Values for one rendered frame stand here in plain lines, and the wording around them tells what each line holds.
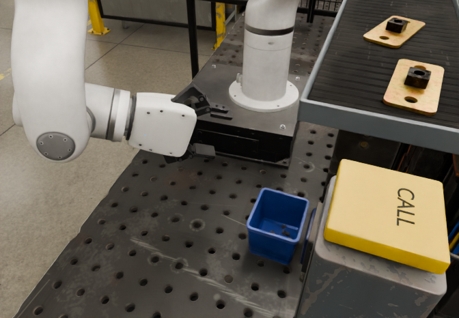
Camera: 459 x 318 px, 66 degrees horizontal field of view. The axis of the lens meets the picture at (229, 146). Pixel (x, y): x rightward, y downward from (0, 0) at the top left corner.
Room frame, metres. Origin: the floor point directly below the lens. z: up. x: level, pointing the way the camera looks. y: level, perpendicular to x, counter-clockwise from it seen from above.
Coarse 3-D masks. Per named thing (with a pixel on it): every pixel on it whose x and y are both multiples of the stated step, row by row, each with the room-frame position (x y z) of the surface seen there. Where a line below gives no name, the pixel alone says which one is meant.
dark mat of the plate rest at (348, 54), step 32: (352, 0) 0.48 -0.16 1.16; (384, 0) 0.48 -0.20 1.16; (416, 0) 0.48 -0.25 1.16; (448, 0) 0.48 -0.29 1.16; (352, 32) 0.38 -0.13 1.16; (448, 32) 0.38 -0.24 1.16; (352, 64) 0.30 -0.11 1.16; (384, 64) 0.30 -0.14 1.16; (448, 64) 0.30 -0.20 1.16; (320, 96) 0.24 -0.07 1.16; (352, 96) 0.24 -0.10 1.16; (448, 96) 0.24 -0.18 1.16
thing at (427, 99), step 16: (400, 64) 0.29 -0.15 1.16; (416, 64) 0.29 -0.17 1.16; (400, 80) 0.26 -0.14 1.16; (416, 80) 0.25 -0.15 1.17; (432, 80) 0.26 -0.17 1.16; (384, 96) 0.24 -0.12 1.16; (400, 96) 0.24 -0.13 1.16; (416, 96) 0.24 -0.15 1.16; (432, 96) 0.24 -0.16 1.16; (416, 112) 0.22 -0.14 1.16; (432, 112) 0.22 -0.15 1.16
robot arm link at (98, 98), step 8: (88, 88) 0.46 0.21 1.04; (96, 88) 0.47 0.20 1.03; (104, 88) 0.48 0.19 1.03; (112, 88) 0.49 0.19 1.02; (88, 96) 0.45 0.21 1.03; (96, 96) 0.45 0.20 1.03; (104, 96) 0.46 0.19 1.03; (112, 96) 0.46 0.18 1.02; (16, 104) 0.41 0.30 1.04; (88, 104) 0.43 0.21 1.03; (96, 104) 0.44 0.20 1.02; (104, 104) 0.45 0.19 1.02; (16, 112) 0.41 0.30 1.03; (88, 112) 0.42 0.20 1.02; (96, 112) 0.43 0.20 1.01; (104, 112) 0.44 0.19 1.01; (16, 120) 0.41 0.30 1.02; (96, 120) 0.43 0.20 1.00; (104, 120) 0.43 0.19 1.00; (96, 128) 0.43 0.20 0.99; (104, 128) 0.43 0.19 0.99; (96, 136) 0.43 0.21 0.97; (104, 136) 0.43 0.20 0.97
